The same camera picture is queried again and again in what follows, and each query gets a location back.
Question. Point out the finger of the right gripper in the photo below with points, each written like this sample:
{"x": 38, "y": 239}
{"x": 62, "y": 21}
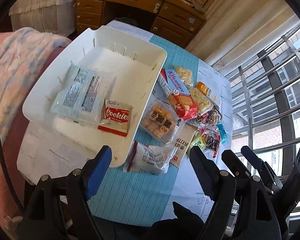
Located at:
{"x": 267, "y": 175}
{"x": 239, "y": 170}

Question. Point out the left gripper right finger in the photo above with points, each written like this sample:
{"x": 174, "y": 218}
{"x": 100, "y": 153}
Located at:
{"x": 220, "y": 186}

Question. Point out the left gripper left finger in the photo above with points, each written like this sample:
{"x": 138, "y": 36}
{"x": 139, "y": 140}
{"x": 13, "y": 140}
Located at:
{"x": 81, "y": 185}

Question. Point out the dark dried fruit red-edged bag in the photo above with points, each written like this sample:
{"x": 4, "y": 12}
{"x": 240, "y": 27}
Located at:
{"x": 211, "y": 139}

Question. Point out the clear mixed nuts packet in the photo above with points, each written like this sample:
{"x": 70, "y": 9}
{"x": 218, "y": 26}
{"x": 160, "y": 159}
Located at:
{"x": 212, "y": 117}

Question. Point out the puffed rice cake pack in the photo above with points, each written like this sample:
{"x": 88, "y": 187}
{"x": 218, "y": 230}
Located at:
{"x": 185, "y": 75}
{"x": 203, "y": 103}

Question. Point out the blue foil candy packet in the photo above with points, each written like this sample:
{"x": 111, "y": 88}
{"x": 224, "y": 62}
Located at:
{"x": 222, "y": 131}

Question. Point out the green small snack packet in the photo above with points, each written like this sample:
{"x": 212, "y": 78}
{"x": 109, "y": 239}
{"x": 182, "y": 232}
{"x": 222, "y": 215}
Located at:
{"x": 196, "y": 141}

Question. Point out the white printed tablecloth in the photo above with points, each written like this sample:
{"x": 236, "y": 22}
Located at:
{"x": 43, "y": 153}

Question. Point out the beige kraft snack packet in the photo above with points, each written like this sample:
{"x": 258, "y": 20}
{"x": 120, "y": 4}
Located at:
{"x": 182, "y": 143}

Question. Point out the white red-edged snack bag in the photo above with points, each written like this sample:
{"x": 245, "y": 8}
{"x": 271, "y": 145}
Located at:
{"x": 149, "y": 159}

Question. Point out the red Lipo cookies packet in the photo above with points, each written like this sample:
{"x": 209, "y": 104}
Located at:
{"x": 116, "y": 118}

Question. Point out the metal window guard bars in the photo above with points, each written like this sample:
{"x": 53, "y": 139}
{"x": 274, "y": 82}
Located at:
{"x": 266, "y": 102}

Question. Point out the white plastic storage bin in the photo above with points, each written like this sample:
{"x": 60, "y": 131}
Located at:
{"x": 99, "y": 65}

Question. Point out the light blue snack packet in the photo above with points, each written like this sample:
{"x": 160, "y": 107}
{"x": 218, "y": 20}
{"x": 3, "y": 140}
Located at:
{"x": 81, "y": 97}

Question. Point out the clear pack yellow puff balls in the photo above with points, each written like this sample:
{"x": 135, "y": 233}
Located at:
{"x": 161, "y": 122}

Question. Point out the blue red biscuit packet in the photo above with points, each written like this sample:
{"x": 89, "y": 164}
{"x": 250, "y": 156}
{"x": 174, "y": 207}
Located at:
{"x": 177, "y": 94}

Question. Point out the orange white oats bar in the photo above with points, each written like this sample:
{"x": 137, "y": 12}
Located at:
{"x": 206, "y": 91}

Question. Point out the pink floral blanket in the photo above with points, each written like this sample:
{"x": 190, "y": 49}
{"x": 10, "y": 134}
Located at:
{"x": 24, "y": 56}

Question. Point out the white curtain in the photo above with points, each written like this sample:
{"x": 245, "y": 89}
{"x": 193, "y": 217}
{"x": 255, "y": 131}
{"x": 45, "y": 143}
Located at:
{"x": 236, "y": 30}

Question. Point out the wooden desk with drawers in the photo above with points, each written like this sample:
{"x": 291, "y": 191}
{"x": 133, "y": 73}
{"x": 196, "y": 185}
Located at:
{"x": 173, "y": 20}

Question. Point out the white lace covered cabinet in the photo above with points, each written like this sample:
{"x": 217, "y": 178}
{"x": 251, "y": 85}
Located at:
{"x": 51, "y": 16}

